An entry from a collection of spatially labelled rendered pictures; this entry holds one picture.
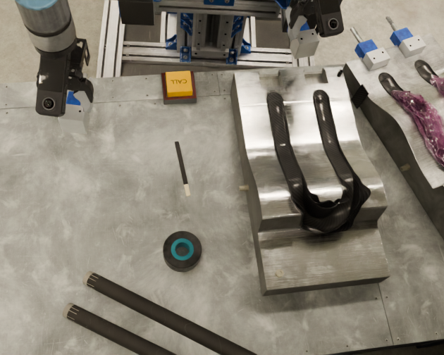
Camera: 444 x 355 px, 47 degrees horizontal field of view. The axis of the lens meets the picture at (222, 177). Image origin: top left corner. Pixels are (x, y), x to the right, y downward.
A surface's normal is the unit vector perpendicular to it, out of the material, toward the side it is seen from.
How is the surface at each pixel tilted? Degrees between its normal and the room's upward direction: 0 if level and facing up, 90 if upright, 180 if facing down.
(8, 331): 0
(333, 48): 0
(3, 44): 0
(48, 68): 30
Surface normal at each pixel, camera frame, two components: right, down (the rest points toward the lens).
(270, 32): 0.08, -0.40
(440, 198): -0.91, 0.35
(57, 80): 0.04, 0.10
